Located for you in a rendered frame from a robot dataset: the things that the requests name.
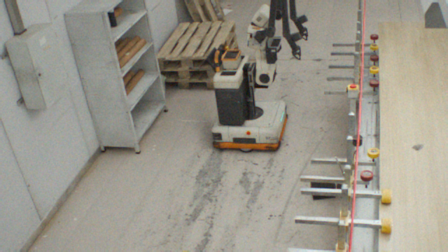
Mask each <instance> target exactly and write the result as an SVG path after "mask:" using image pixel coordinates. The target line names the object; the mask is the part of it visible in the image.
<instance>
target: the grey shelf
mask: <svg viewBox="0 0 448 252"><path fill-rule="evenodd" d="M116 7H120V8H121V9H122V14H120V15H119V16H118V17H117V18H116V22H117V26H116V27H111V24H110V23H109V18H108V15H107V12H108V11H110V10H111V9H112V8H113V9H114V8H116ZM102 18H103V19H102ZM64 19H65V22H66V25H67V29H68V31H69V38H70V40H71V44H72V47H73V51H74V54H75V56H76V61H77V67H78V71H79V74H80V78H81V80H82V84H83V87H84V91H85V94H86V97H87V102H88V104H89V107H90V112H91V115H92V119H93V122H94V126H95V129H96V131H97V136H98V138H99V143H100V146H101V152H102V153H105V152H106V149H104V146H113V147H130V148H133V147H134V149H135V152H136V154H140V150H139V145H138V143H139V141H140V140H141V138H142V135H143V134H144V132H145V131H146V130H147V129H148V128H149V127H150V126H151V125H152V123H153V122H154V120H155V119H156V118H157V116H158V113H159V112H160V111H161V110H162V108H163V107H164V112H168V109H167V104H166V100H165V94H164V90H163V86H162V79H161V75H160V69H159V65H158V59H157V55H156V51H155V44H154V41H153V35H152V31H151V24H150V21H151V20H150V16H149V13H148V7H147V3H146V0H82V1H81V2H80V3H79V4H77V5H76V6H74V7H73V8H71V9H70V10H68V11H67V12H66V13H65V14H64ZM146 22H147V24H146ZM104 25H105V26H104ZM147 25H148V26H147ZM149 35H150V37H149ZM135 36H139V37H140V38H141V39H145V40H146V45H145V46H144V47H143V48H142V49H140V51H139V52H138V53H137V54H136V55H135V56H133V58H132V59H130V61H129V62H128V63H126V65H125V66H124V67H122V68H121V69H120V66H119V63H118V58H117V55H116V49H115V47H116V46H115V42H116V41H117V40H118V39H119V38H121V39H122V40H124V39H125V38H126V37H128V38H130V39H131V40H132V39H133V38H134V37H135ZM151 46H152V47H151ZM109 48H110V49H109ZM152 49H153V50H152ZM111 56H112V57H111ZM153 56H154V57H153ZM112 59H113V60H112ZM154 59H155V60H154ZM155 66H156V67H155ZM129 69H130V70H131V71H132V72H133V73H134V74H135V73H136V72H138V71H139V70H140V69H143V70H144V71H145V74H144V75H143V77H142V78H140V80H139V81H138V82H137V84H136V85H135V86H134V87H133V88H132V91H131V92H130V93H129V94H128V95H126V91H125V86H124V83H123V76H124V75H125V74H126V73H127V72H128V71H129ZM156 70H157V71H156ZM158 80H159V81H158ZM160 90H161V91H160ZM161 93H162V95H161ZM121 95H122V96H121Z"/></svg>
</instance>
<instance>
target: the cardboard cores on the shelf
mask: <svg viewBox="0 0 448 252"><path fill-rule="evenodd" d="M113 10H114V13H115V18H117V17H118V16H119V15H120V14H122V12H123V11H122V9H121V8H120V7H116V8H114V9H113ZM145 45H146V40H145V39H143V38H142V39H141V38H140V37H139V36H135V37H134V38H133V39H132V40H131V39H130V38H128V37H126V38H125V39H124V40H122V39H121V38H119V39H118V40H117V41H116V42H115V51H116V55H117V58H118V63H119V66H120V69H121V68H122V67H124V66H125V65H126V63H128V62H129V61H130V59H132V58H133V56H135V55H136V54H137V53H138V52H139V51H140V49H142V48H143V47H144V46H145ZM144 74H145V71H144V70H143V69H140V70H139V71H138V72H136V73H135V74H134V73H133V72H132V71H131V70H130V69H129V71H128V72H127V73H126V74H125V75H124V76H123V77H122V79H123V83H124V86H125V91H126V95H128V94H129V93H130V92H131V91H132V88H133V87H134V86H135V85H136V84H137V82H138V81H139V80H140V78H142V77H143V75H144Z"/></svg>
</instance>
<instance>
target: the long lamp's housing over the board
mask: <svg viewBox="0 0 448 252"><path fill-rule="evenodd" d="M419 1H420V5H421V7H422V11H423V16H424V20H425V24H424V28H428V29H445V28H447V26H446V23H445V19H444V17H443V14H442V11H441V8H440V6H439V4H438V0H419Z"/></svg>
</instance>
